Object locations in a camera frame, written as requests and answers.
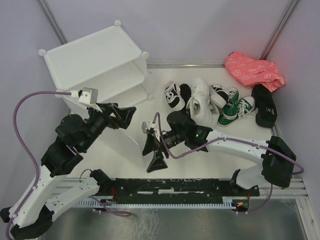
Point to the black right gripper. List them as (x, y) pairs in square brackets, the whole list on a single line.
[(158, 162)]

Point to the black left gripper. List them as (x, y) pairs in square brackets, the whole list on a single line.
[(124, 114)]

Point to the white leather sneaker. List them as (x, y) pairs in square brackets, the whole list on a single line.
[(200, 88), (199, 111)]

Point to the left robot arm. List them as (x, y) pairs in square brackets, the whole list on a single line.
[(35, 212)]

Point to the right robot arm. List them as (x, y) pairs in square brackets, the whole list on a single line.
[(273, 160)]

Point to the white plastic shoe cabinet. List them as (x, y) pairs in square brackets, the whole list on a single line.
[(107, 60)]

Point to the black slip-on shoe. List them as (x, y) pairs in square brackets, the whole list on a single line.
[(266, 109), (185, 92)]

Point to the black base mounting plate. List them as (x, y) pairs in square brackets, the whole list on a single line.
[(120, 187)]

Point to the black white canvas sneaker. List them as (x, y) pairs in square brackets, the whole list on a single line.
[(172, 93)]

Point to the green canvas sneaker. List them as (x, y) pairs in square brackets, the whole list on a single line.
[(230, 110), (246, 105)]

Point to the pink patterned bag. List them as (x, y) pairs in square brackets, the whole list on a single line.
[(250, 72)]

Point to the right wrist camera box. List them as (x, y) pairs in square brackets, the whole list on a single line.
[(148, 127)]

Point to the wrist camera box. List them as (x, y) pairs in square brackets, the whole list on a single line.
[(148, 127), (86, 96)]

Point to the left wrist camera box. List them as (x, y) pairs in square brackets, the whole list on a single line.
[(86, 96)]

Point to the aluminium frame rail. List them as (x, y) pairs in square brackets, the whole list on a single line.
[(185, 64)]

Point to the white slotted cable duct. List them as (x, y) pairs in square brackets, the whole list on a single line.
[(158, 201)]

